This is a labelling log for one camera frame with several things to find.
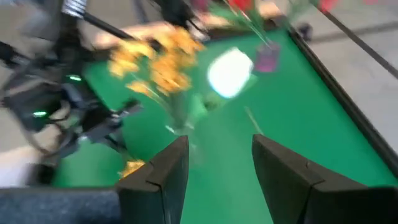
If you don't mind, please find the purple ribbed glass vase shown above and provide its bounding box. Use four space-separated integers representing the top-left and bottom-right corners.
254 42 281 74

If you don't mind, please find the black clamp handle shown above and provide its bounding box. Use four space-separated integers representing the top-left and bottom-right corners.
297 22 314 42

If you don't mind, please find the white artificial tulip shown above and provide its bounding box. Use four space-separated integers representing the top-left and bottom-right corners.
201 47 264 136

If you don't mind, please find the clear glass vase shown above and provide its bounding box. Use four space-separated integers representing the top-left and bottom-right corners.
166 91 203 134

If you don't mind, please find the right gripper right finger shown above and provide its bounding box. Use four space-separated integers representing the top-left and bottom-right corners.
251 134 398 224

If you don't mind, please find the red artificial flower bunch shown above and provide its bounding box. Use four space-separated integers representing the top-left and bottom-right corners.
317 0 340 12
225 0 276 47

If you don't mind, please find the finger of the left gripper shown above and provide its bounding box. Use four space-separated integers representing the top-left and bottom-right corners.
119 98 144 118
83 124 125 151

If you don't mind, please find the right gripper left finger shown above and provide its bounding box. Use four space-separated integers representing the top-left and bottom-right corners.
0 135 190 224

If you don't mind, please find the black table frame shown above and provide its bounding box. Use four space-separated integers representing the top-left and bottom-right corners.
287 26 398 178

